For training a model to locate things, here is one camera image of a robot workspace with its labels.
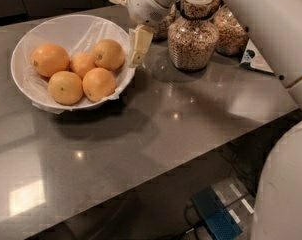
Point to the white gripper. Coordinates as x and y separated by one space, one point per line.
145 4

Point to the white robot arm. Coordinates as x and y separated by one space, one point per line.
266 159

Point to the white bowl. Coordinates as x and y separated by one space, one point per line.
74 27

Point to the small middle orange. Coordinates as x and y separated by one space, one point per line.
82 63

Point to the left glass cereal jar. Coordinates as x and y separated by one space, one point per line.
160 32

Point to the glass cereal jar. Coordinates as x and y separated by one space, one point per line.
192 38
160 32
232 37

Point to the middle glass cereal jar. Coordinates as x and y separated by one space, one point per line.
192 38

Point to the right glass cereal jar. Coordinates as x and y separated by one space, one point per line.
232 37

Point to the white allergen information sign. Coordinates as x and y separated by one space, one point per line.
253 60

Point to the blue box under table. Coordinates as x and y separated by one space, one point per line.
226 208

